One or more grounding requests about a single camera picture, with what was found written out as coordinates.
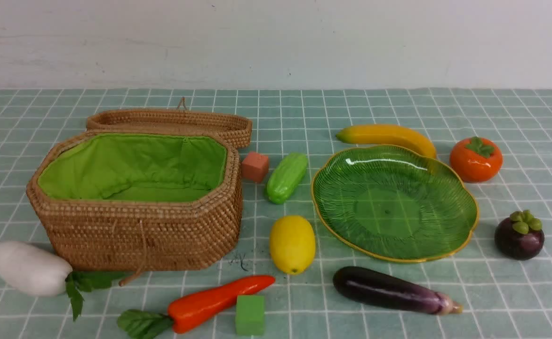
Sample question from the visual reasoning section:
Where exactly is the yellow lemon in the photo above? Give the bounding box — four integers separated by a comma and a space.
269, 215, 316, 275

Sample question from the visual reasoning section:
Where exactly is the yellow banana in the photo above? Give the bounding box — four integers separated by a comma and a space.
336, 124, 437, 159

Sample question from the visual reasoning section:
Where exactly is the dark purple eggplant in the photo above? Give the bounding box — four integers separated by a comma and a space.
332, 266, 463, 316

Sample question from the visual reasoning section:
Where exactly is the orange carrot with green leaves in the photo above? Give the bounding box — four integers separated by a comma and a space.
117, 275, 275, 339

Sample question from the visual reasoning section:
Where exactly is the orange persimmon green calyx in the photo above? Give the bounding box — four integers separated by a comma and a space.
448, 137, 504, 183

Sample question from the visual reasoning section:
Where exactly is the purple mangosteen green calyx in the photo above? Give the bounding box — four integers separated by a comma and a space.
494, 210, 545, 260

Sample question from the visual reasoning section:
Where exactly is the white radish with green leaves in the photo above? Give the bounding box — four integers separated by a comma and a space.
0, 241, 127, 321

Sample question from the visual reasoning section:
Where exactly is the woven wicker basket lid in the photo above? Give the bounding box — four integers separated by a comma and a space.
86, 98, 252, 148

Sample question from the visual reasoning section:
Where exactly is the green checkered tablecloth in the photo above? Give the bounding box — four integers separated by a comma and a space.
0, 88, 552, 339

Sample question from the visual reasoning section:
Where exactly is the green leaf-shaped glass plate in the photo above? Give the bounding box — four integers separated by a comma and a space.
312, 145, 480, 263

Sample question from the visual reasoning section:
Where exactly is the green foam cube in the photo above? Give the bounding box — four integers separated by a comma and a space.
235, 295, 265, 336

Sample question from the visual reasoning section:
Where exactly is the woven wicker basket green lining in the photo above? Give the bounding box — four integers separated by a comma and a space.
26, 129, 244, 272

